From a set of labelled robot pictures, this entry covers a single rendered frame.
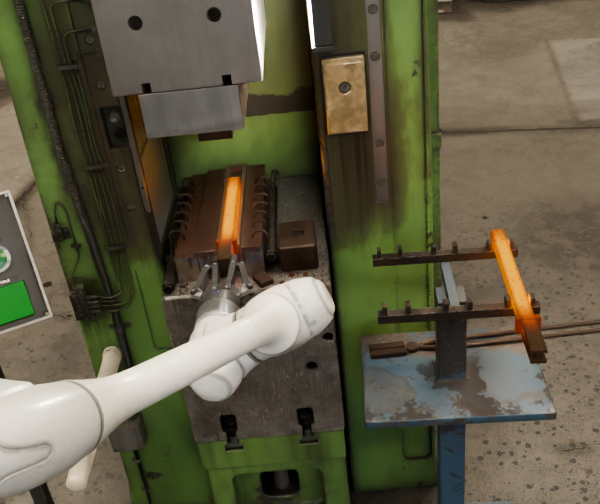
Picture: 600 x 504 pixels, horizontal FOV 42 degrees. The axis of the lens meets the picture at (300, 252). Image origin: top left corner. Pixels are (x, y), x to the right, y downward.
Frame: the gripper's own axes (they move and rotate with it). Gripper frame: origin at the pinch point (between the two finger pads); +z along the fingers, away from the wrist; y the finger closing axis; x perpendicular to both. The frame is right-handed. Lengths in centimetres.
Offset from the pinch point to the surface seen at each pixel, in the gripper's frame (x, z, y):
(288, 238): -2.4, 9.0, 13.5
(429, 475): -95, 17, 46
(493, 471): -101, 22, 66
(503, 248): -3, -2, 59
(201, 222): -1.6, 18.7, -7.1
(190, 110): 31.8, 5.9, -2.6
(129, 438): -64, 12, -37
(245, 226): -1.3, 14.4, 3.6
